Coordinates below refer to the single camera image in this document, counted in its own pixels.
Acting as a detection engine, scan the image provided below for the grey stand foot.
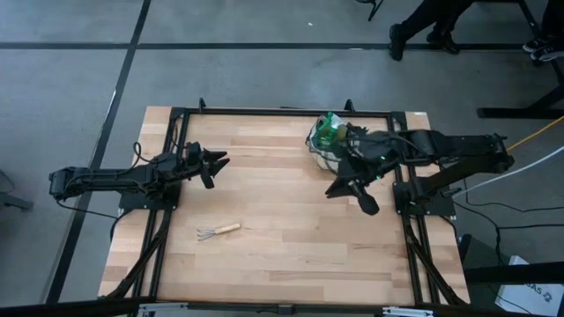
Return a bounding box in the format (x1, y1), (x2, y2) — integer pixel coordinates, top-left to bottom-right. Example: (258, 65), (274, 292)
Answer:
(0, 169), (35, 217)

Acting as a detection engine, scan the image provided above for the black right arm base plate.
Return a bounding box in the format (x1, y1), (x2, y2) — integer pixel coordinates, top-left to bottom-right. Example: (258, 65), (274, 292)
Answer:
(393, 179), (457, 217)

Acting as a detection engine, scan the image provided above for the black floor cable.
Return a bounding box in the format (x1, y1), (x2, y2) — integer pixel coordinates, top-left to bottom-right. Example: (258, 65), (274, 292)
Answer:
(453, 193), (564, 265)

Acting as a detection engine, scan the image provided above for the white cardboard box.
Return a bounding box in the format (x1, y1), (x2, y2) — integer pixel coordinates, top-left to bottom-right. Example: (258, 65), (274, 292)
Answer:
(493, 254), (564, 316)

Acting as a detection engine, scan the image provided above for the hand rake wooden handle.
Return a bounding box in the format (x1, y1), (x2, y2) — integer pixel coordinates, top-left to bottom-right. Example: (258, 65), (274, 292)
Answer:
(196, 222), (242, 242)

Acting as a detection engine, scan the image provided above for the silver metal bracket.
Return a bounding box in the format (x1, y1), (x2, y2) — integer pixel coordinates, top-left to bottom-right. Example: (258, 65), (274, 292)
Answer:
(381, 306), (435, 317)
(137, 302), (189, 317)

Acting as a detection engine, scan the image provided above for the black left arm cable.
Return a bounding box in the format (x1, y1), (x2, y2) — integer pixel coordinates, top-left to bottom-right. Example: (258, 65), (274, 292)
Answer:
(56, 200), (122, 241)

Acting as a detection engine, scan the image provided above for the black desk base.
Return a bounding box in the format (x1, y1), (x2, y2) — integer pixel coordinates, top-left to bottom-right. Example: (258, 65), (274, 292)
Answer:
(478, 0), (564, 120)

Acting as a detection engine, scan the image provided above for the tan olive gardening bag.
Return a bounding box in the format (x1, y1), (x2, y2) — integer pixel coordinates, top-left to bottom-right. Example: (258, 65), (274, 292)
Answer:
(305, 112), (356, 173)

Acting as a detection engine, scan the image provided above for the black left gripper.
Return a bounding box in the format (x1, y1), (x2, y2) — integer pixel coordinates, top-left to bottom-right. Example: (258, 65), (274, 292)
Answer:
(182, 140), (232, 191)

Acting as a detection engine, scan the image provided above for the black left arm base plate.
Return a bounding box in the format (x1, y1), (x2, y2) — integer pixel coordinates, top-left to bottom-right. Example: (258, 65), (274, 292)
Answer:
(118, 183), (182, 211)

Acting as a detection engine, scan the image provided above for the green spray bottle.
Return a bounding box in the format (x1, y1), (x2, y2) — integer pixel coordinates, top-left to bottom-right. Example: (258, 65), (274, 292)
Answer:
(316, 113), (349, 149)

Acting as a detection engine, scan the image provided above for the black side table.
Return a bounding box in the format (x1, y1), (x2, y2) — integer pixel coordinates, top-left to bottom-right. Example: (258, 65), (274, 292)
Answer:
(457, 232), (564, 285)

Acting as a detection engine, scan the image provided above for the person's leg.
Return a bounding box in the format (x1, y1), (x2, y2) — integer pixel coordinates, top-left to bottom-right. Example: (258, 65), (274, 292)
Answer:
(398, 0), (476, 41)
(540, 0), (564, 43)

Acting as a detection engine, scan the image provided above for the black chair leg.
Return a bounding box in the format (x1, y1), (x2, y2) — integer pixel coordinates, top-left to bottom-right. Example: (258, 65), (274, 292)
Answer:
(355, 0), (385, 22)

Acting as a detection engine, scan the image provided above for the person's black shoe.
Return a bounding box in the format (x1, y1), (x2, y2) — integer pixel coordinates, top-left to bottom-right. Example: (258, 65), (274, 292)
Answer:
(389, 23), (409, 63)
(426, 29), (462, 55)

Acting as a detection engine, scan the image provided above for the yellow cable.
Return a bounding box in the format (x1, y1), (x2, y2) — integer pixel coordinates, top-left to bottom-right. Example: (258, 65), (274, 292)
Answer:
(506, 114), (564, 151)

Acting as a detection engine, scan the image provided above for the white cable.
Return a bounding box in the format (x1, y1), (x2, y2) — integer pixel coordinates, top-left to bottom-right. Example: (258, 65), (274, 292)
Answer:
(453, 144), (564, 199)

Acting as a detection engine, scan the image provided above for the black aluminium table frame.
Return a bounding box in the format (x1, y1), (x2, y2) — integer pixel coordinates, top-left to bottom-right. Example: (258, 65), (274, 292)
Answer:
(105, 97), (471, 309)

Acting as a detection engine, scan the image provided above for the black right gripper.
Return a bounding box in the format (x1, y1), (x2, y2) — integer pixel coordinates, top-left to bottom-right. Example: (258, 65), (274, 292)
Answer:
(324, 148), (381, 217)

